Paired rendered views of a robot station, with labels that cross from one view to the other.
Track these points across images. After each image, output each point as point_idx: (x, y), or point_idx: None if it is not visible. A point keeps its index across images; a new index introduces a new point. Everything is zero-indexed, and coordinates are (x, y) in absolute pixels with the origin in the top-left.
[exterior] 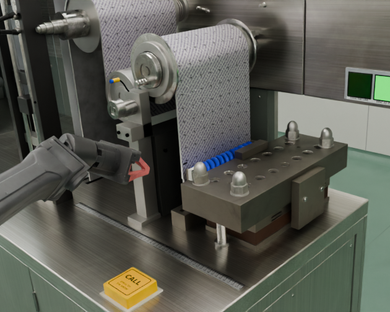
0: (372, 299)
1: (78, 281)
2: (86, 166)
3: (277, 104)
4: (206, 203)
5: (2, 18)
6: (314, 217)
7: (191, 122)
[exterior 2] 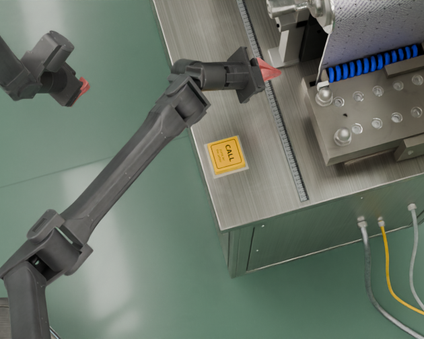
0: None
1: None
2: (208, 105)
3: None
4: (315, 124)
5: None
6: (422, 154)
7: (342, 44)
